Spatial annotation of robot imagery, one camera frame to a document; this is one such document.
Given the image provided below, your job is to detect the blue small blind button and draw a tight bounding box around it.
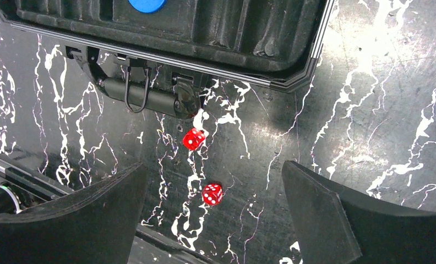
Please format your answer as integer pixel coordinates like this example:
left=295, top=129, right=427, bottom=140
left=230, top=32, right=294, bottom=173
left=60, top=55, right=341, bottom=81
left=128, top=0, right=167, bottom=14

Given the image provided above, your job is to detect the red die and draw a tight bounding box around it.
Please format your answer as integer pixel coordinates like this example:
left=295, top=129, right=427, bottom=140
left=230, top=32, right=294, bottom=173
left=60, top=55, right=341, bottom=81
left=202, top=183, right=224, bottom=206
left=182, top=128, right=206, bottom=151

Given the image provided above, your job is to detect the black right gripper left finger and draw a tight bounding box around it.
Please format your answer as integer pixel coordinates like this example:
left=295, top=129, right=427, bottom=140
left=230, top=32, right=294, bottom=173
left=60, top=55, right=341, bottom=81
left=0, top=163, right=148, bottom=263

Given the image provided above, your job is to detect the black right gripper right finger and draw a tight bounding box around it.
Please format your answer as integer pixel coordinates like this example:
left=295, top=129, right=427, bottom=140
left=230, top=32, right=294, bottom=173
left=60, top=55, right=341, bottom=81
left=282, top=161, right=436, bottom=263

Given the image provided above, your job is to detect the black poker set case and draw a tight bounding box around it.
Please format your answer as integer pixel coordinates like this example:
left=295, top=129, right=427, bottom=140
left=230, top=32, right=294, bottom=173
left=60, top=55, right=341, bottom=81
left=0, top=1, right=334, bottom=119

